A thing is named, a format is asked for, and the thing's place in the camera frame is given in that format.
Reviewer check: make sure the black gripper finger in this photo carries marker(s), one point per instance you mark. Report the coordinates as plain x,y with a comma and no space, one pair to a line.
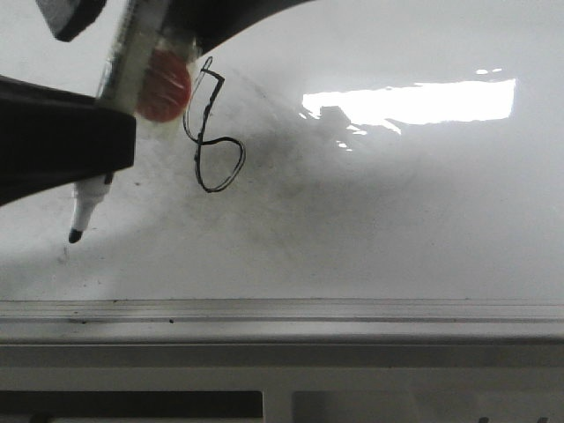
66,19
51,137

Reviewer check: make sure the white black whiteboard marker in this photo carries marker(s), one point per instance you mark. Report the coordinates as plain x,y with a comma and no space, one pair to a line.
122,79

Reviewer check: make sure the red round magnet with tape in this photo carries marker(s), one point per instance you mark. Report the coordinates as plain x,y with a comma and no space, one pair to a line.
167,87

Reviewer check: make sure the grey cabinet below whiteboard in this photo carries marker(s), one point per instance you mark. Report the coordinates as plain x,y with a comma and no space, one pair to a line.
282,383

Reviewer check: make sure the white whiteboard with aluminium frame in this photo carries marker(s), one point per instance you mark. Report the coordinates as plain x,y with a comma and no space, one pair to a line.
404,179

